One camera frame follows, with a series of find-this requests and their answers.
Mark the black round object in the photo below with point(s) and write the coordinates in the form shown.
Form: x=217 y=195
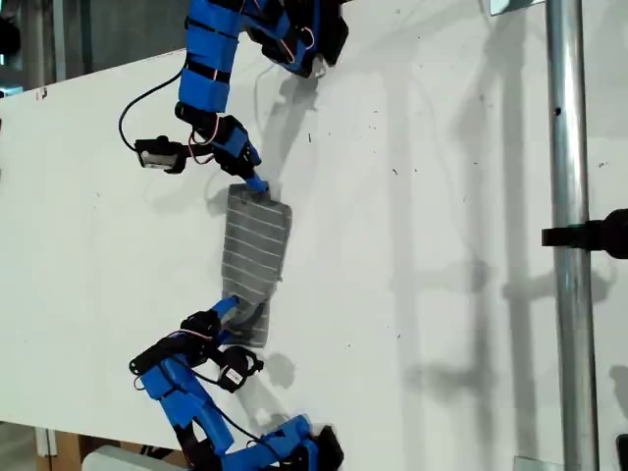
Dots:
x=7 y=35

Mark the white box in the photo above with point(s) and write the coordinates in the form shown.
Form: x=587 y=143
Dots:
x=122 y=461

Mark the grey striped towel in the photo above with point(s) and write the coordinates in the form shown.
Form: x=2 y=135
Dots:
x=257 y=235

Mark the black clamp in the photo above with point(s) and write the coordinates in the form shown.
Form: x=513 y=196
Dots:
x=589 y=234

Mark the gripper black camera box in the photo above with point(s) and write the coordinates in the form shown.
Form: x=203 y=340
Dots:
x=238 y=370
x=159 y=156

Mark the steel post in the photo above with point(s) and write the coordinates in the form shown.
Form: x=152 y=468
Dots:
x=571 y=245

